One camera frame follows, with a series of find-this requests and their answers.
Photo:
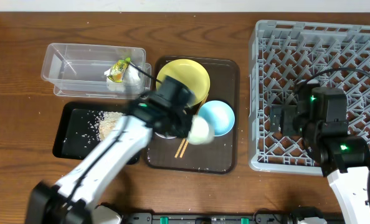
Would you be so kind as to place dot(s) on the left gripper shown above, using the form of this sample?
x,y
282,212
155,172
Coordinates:
x,y
187,124

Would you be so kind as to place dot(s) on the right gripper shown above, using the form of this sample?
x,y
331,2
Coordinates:
x,y
280,119

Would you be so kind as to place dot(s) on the white bowl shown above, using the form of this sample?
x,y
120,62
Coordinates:
x,y
165,136

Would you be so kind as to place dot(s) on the white tissue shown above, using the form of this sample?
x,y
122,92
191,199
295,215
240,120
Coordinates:
x,y
131,78

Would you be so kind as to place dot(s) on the small white cup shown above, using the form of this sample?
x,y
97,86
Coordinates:
x,y
201,131

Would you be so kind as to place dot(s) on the light blue bowl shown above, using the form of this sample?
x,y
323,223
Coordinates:
x,y
219,115

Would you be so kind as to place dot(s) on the green snack wrapper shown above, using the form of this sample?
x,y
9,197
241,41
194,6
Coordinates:
x,y
117,70

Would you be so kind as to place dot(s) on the pile of rice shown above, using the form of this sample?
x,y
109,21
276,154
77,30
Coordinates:
x,y
107,124

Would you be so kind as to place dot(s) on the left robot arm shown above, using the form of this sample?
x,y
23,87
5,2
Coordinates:
x,y
73,197

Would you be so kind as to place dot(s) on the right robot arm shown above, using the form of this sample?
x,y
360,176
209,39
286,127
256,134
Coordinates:
x,y
345,162

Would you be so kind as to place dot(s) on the grey plastic dishwasher rack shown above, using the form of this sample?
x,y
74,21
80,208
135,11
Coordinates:
x,y
282,53

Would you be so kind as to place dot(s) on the yellow round plate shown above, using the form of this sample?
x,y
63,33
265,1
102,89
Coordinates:
x,y
190,73

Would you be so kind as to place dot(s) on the dark brown serving tray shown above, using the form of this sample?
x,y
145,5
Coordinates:
x,y
217,157

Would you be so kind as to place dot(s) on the black plastic tray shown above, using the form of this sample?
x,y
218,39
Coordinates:
x,y
71,151

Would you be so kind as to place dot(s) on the clear plastic bin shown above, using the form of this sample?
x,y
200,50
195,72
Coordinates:
x,y
77,70

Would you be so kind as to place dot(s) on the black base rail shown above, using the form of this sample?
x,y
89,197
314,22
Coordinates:
x,y
264,217

